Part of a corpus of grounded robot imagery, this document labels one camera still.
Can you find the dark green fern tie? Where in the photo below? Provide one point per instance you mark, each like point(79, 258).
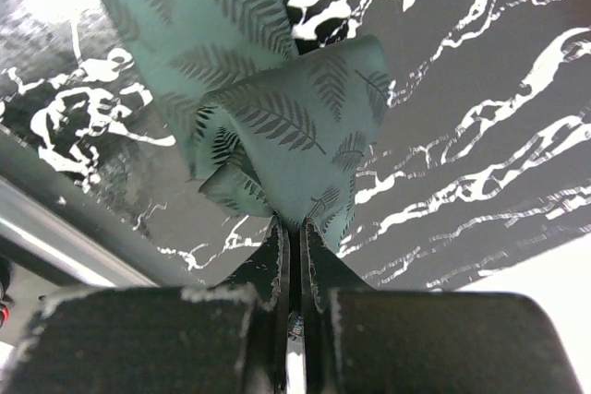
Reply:
point(265, 130)

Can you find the black marble pattern mat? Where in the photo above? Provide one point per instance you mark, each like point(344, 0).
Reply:
point(482, 162)

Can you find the aluminium rail frame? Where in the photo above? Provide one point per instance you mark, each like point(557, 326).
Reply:
point(49, 218)

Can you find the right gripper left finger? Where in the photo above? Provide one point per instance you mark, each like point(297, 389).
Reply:
point(265, 274)

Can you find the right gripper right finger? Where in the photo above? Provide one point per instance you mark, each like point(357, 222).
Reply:
point(321, 273)

